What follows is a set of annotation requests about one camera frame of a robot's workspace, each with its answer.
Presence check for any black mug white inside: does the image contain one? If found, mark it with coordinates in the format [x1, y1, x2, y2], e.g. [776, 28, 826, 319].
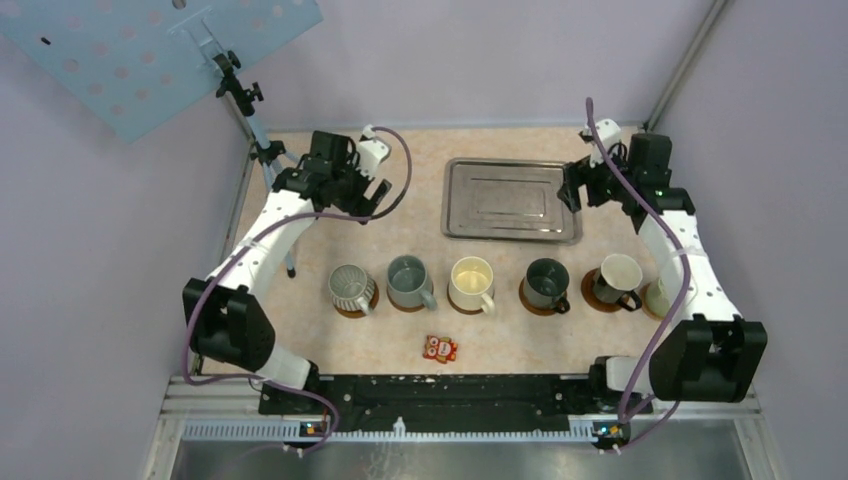
[590, 253, 643, 312]

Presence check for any brown wooden coaster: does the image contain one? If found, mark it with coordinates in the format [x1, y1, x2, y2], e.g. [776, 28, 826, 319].
[335, 290, 380, 319]
[446, 294, 485, 316]
[518, 279, 562, 316]
[580, 268, 622, 313]
[388, 295, 427, 313]

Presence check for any grey blue mug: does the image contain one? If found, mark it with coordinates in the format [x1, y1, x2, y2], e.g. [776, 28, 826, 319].
[387, 255, 438, 311]

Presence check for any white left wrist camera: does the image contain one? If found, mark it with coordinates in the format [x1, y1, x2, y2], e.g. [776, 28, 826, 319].
[356, 124, 391, 180]

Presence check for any grey ribbed mug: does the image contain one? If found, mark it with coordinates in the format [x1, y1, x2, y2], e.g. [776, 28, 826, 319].
[328, 264, 378, 316]

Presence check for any dark green mug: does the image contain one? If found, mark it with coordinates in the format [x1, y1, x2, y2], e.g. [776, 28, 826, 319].
[521, 258, 571, 314]

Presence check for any blue perforated panel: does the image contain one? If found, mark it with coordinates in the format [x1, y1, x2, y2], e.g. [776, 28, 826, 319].
[1, 0, 323, 142]

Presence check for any cream mug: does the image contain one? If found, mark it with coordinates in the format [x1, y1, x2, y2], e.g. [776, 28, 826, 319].
[447, 256, 496, 316]

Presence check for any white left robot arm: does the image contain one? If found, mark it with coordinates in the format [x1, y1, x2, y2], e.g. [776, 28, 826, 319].
[183, 125, 391, 414]

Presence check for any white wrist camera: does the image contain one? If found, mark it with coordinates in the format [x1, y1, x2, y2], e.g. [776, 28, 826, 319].
[578, 118, 622, 168]
[356, 124, 391, 180]

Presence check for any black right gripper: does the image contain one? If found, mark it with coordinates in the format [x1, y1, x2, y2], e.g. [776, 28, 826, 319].
[556, 141, 635, 214]

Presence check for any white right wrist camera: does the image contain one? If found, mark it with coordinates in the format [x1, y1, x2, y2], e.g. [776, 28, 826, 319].
[578, 118, 622, 168]

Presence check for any light green mug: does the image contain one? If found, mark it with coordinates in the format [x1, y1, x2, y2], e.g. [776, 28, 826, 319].
[648, 278, 671, 317]

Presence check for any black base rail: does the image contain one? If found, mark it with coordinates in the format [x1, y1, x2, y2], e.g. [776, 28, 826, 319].
[258, 374, 654, 417]

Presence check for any red owl toy block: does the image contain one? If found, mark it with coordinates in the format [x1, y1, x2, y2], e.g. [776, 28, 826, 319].
[422, 335, 458, 364]

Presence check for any silver metal tray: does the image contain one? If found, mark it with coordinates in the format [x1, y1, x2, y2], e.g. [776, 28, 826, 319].
[441, 158, 583, 245]

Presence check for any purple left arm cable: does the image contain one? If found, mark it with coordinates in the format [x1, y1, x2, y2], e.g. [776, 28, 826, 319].
[181, 125, 413, 457]

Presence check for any woven rattan coaster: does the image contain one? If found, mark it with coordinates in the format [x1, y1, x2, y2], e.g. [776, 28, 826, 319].
[639, 283, 664, 321]

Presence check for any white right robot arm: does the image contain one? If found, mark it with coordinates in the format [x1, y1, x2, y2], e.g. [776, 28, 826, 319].
[558, 131, 768, 412]

